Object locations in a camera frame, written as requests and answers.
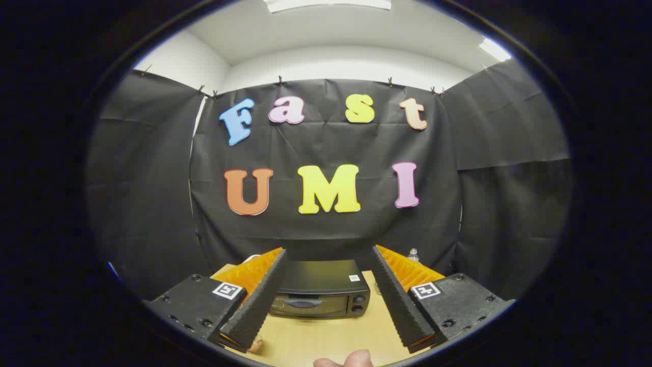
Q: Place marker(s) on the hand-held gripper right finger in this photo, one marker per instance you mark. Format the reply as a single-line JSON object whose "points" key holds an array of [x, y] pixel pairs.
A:
{"points": [[400, 300]]}

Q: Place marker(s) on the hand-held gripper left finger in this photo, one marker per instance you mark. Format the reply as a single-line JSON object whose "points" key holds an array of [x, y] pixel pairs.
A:
{"points": [[260, 300]]}

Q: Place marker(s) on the black toaster oven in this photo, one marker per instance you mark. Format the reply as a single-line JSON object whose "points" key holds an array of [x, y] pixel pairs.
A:
{"points": [[318, 288]]}

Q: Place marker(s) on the clear bottle with green label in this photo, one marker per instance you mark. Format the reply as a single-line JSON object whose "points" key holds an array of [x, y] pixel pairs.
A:
{"points": [[413, 255]]}

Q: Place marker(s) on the small ceiling light panel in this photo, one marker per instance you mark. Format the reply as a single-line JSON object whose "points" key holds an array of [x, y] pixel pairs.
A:
{"points": [[494, 49]]}

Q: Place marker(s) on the long ceiling light panel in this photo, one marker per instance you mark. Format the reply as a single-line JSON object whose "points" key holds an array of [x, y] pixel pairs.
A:
{"points": [[326, 4]]}

